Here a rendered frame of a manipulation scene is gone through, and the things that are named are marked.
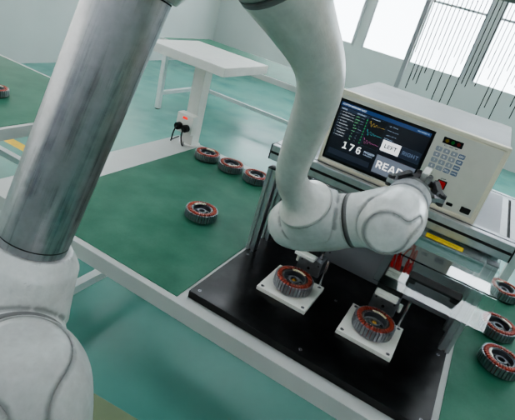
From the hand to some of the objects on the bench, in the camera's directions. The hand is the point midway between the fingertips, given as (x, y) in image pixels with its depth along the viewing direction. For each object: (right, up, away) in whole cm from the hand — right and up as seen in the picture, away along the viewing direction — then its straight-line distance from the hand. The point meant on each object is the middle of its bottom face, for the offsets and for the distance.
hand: (425, 176), depth 108 cm
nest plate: (-30, -31, +23) cm, 49 cm away
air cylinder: (-23, -26, +36) cm, 50 cm away
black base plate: (-19, -37, +22) cm, 47 cm away
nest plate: (-9, -41, +15) cm, 44 cm away
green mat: (-64, -4, +61) cm, 89 cm away
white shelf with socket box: (-70, +16, +99) cm, 122 cm away
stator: (-59, -10, +52) cm, 79 cm away
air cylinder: (-2, -36, +27) cm, 46 cm away
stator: (+34, -46, +35) cm, 67 cm away
